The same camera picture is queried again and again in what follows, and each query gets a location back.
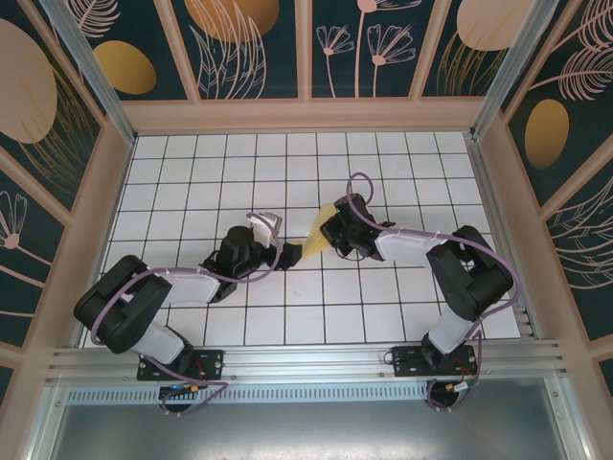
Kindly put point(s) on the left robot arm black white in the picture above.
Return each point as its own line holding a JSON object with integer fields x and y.
{"x": 120, "y": 306}

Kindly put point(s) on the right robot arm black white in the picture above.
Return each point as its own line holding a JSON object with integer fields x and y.
{"x": 469, "y": 278}

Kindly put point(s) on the grey metal sheet panel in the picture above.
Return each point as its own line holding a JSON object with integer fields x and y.
{"x": 306, "y": 431}

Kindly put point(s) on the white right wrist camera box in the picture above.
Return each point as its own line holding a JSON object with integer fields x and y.
{"x": 345, "y": 207}

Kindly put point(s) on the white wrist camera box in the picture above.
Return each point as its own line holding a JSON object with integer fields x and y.
{"x": 345, "y": 207}
{"x": 265, "y": 223}

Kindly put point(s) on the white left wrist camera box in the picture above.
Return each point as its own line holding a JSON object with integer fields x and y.
{"x": 265, "y": 223}

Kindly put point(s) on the aluminium mounting rail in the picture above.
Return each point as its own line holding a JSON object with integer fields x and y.
{"x": 306, "y": 364}

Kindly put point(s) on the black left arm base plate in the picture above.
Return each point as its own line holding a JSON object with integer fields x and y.
{"x": 211, "y": 364}

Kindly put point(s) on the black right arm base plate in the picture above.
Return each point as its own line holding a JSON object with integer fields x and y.
{"x": 407, "y": 364}

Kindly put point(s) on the aluminium frame post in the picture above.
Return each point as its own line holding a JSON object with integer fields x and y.
{"x": 522, "y": 52}
{"x": 97, "y": 81}

